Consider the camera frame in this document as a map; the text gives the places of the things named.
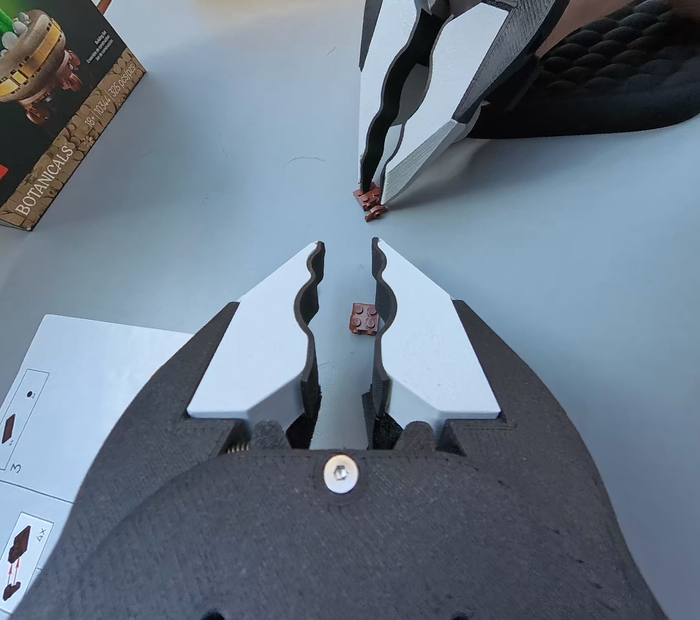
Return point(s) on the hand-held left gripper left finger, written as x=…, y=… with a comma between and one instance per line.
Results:
x=257, y=352

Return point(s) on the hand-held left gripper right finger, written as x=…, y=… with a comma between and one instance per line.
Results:
x=432, y=357

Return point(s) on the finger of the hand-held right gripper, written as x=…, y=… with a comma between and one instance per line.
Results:
x=383, y=56
x=465, y=56

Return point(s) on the reddish brown square plate brick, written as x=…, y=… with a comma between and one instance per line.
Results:
x=365, y=197
x=363, y=319

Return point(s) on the reddish brown rounded brick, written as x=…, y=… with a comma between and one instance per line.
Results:
x=376, y=214

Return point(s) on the grey desk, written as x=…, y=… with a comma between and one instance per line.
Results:
x=246, y=138

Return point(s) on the black padded wrist rest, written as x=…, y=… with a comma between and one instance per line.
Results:
x=612, y=84

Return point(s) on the building instruction booklet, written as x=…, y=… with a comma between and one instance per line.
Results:
x=65, y=412

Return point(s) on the black building set box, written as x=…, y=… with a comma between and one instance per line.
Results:
x=49, y=84

